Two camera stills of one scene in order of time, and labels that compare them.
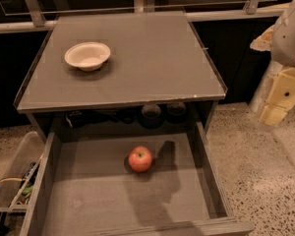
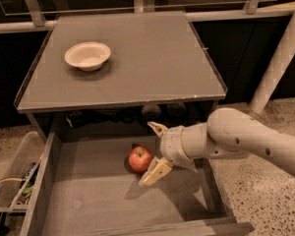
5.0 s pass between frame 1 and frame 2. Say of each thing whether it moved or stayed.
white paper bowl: stayed
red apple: stayed
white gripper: moved
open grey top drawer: stayed
